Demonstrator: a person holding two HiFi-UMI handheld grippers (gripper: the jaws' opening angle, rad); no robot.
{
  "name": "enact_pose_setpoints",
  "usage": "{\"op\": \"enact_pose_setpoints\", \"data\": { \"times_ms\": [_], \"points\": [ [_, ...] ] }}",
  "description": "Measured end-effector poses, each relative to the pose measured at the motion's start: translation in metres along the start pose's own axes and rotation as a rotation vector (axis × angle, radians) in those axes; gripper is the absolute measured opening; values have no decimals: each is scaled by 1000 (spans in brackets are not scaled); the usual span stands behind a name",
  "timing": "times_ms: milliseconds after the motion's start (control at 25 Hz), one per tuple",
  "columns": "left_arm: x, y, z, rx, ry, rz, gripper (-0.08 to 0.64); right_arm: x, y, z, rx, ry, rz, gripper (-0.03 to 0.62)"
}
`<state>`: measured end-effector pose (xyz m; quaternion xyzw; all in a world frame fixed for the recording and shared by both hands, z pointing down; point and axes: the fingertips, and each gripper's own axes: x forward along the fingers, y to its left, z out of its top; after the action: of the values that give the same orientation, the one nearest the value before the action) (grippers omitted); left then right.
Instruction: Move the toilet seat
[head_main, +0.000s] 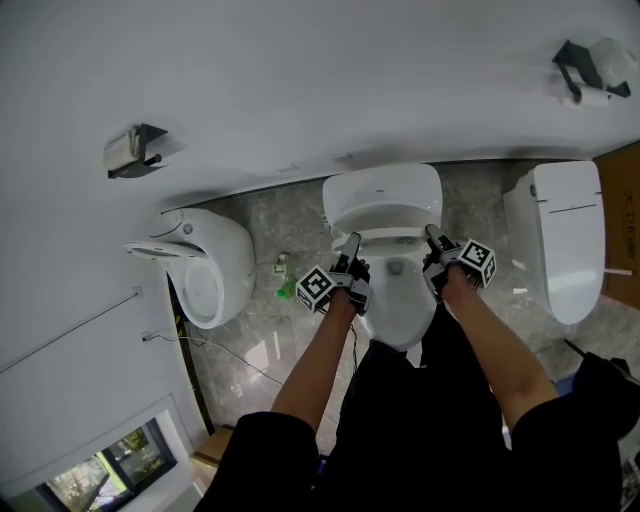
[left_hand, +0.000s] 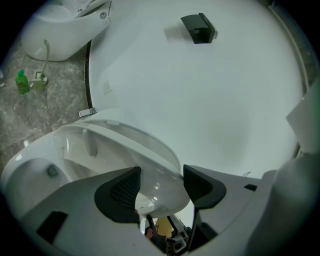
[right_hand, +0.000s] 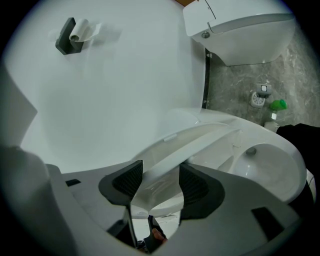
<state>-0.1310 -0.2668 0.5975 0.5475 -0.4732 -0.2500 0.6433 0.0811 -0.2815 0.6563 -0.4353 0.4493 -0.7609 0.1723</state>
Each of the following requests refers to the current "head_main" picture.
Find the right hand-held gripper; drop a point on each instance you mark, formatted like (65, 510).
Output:
(477, 262)

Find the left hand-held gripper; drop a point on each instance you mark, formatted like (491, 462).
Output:
(315, 290)

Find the person's left forearm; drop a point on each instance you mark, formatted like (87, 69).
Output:
(310, 370)

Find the person's right forearm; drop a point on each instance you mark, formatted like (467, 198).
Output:
(500, 360)

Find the white oval toilet lid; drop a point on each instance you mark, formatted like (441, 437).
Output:
(380, 192)

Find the white round-front toilet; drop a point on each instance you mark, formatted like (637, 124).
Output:
(400, 310)

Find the white egg-shaped toilet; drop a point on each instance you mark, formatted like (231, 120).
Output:
(230, 260)

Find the white boxy smart toilet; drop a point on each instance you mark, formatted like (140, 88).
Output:
(570, 240)

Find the black toilet paper holder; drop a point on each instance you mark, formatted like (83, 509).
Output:
(575, 65)

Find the person's left hand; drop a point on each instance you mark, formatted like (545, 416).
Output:
(365, 270)

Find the person's right hand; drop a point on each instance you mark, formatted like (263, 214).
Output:
(426, 259)

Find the green plastic bottle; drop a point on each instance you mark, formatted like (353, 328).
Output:
(288, 291)

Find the person's black trousers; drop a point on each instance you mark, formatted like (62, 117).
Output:
(425, 415)

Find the white plastic pipe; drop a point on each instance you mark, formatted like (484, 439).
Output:
(618, 271)

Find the large brown cardboard box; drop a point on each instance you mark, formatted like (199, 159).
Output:
(622, 210)

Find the black holder with towel shelf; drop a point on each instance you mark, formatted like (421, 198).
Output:
(150, 160)

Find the black bag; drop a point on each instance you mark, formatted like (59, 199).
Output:
(607, 395)

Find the person's black shirt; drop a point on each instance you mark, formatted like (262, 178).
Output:
(260, 465)

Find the cardboard box with brown print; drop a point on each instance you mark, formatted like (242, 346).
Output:
(214, 447)

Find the white tissue pack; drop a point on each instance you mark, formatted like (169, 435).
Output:
(615, 60)

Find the rolled white towel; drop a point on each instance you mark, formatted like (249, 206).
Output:
(120, 150)

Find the cluttered equipment table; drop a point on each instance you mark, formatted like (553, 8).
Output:
(630, 475)

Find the black-framed window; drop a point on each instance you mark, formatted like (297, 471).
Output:
(110, 470)

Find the thin grey wall conduit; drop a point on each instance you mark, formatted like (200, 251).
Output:
(70, 332)

